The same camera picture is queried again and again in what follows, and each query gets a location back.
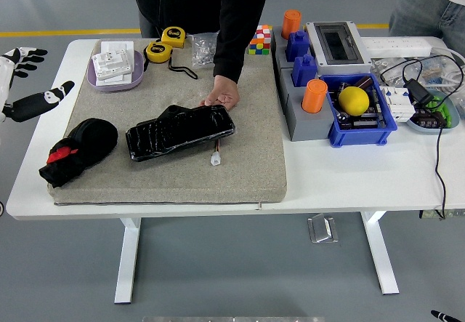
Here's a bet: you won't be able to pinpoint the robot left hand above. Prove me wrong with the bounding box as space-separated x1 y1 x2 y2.
0 47 76 124

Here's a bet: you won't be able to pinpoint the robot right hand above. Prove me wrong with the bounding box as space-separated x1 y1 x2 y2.
430 310 465 322

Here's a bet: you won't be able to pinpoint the person's left hand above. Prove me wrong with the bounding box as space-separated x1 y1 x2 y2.
198 74 241 112

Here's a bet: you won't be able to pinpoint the clear bag of screws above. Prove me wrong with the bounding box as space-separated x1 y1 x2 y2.
186 32 219 70

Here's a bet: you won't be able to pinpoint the colourful puzzle cube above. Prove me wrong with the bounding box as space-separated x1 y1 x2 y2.
248 24 272 56

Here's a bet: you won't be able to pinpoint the small grey block holder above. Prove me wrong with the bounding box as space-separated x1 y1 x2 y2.
271 25 313 78

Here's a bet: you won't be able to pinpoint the grey-brown mat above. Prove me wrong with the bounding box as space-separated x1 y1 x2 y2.
46 38 288 206

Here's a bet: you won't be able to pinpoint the blue block with knob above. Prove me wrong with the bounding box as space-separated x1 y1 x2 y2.
285 30 311 63
291 53 319 88

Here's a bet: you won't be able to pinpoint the white table leg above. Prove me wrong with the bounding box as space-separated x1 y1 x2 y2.
360 211 400 296
114 217 142 305

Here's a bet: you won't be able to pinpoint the orange cylinder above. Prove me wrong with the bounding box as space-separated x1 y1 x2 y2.
281 9 302 41
301 79 328 113

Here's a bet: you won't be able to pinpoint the large grey block holder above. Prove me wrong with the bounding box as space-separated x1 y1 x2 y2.
278 68 336 142

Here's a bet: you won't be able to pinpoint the purple tray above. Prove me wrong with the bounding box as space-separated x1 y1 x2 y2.
86 49 145 93

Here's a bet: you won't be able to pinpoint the white square cover plate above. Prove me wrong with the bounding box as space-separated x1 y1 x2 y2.
100 41 134 56

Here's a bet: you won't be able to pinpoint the yellow ball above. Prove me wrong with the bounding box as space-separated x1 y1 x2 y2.
338 86 371 116

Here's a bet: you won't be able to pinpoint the grey electrical distribution box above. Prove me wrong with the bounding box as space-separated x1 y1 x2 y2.
304 20 373 76

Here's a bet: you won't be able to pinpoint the black circuit board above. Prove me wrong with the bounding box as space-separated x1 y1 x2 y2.
336 109 386 131

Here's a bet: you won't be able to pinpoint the blue plastic bin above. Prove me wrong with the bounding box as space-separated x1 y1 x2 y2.
319 73 398 148

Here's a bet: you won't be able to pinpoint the metal floor socket plate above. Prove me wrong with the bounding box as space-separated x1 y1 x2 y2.
307 213 340 244

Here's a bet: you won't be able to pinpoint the clear bag of white rings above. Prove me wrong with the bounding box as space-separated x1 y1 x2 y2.
370 57 411 86

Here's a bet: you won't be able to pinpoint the white circuit breaker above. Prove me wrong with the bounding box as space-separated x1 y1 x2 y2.
381 84 416 123

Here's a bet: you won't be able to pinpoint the white power strip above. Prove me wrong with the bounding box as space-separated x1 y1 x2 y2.
361 36 433 57

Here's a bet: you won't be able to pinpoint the light blue tray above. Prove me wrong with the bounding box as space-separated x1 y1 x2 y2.
405 88 461 135

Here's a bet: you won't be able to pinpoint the dark brown electronic components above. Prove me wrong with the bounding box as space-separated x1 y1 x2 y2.
413 107 447 129

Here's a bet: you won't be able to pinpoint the green terminal block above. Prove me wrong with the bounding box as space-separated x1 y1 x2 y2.
424 95 453 126

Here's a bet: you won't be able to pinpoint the clear bag of blue parts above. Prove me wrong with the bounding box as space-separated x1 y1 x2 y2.
421 58 455 86

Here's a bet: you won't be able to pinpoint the person in jeans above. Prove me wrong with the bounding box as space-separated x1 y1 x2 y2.
388 0 465 52

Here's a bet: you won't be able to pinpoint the white connector plug with wires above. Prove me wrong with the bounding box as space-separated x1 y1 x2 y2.
209 139 223 167

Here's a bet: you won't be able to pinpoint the yellow tape measure black strap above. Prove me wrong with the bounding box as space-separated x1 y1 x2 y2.
142 41 199 81

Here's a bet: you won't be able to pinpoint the white wall socket module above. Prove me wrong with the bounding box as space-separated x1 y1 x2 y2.
91 49 134 81

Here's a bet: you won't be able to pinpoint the white flat switch plate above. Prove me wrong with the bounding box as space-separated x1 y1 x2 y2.
95 73 134 86

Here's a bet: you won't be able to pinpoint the black power adapter with cord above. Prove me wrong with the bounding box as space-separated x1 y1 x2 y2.
379 54 465 221

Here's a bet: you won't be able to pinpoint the white cable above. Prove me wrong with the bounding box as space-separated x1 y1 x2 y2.
430 47 465 83

